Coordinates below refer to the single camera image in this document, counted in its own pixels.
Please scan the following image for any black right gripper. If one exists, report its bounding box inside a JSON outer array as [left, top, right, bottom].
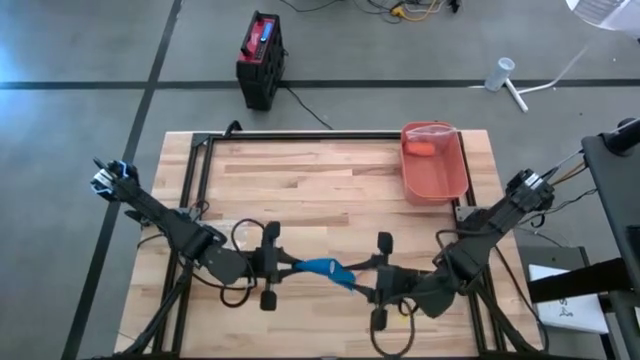
[[344, 232, 426, 332]]

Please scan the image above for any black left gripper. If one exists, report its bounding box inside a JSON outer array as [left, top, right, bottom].
[[249, 220, 305, 312]]

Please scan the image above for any blue elastic bandage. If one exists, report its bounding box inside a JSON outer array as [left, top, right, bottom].
[[294, 257, 359, 292]]

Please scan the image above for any orange elastic bandage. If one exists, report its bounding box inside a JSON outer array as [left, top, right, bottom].
[[404, 141, 436, 158]]

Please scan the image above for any orange plastic bin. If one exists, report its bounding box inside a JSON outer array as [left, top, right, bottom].
[[399, 121, 470, 206]]

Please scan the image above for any red and black tool case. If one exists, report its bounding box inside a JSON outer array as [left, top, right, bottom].
[[235, 9, 288, 112]]

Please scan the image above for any white cardboard box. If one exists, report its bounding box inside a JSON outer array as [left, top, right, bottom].
[[528, 263, 610, 335]]

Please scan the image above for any clear ribbed plastic cylinder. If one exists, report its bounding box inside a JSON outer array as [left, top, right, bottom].
[[483, 57, 517, 93]]

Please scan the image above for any black neighbouring workstation table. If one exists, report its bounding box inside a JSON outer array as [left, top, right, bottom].
[[527, 117, 640, 360]]

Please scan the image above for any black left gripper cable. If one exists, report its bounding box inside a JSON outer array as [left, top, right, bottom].
[[218, 217, 267, 308]]

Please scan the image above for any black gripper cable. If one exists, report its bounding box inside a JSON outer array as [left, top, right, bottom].
[[218, 217, 267, 308], [369, 299, 417, 358]]

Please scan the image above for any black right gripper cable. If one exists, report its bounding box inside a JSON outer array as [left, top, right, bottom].
[[369, 299, 417, 358]]

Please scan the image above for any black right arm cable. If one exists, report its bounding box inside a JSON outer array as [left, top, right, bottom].
[[433, 227, 496, 266]]

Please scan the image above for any black aluminium rig frame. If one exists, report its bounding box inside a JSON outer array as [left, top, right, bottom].
[[114, 130, 549, 360]]

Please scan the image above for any black base cable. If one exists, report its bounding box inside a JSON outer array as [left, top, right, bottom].
[[492, 244, 551, 354]]

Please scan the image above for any black floor power cable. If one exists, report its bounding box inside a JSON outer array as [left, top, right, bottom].
[[281, 82, 335, 131]]

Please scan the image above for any yellow floor cable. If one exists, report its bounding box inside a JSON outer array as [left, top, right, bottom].
[[391, 2, 437, 23]]

